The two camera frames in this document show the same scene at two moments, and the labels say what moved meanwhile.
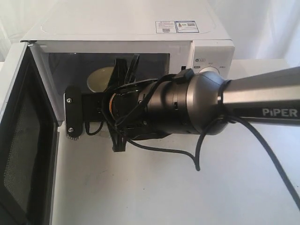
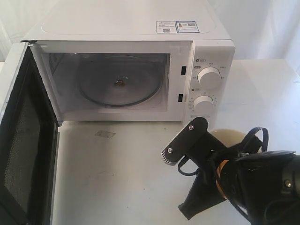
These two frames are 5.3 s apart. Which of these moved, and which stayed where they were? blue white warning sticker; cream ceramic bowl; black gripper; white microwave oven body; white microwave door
Moved: black gripper; cream ceramic bowl
Stayed: white microwave door; white microwave oven body; blue white warning sticker
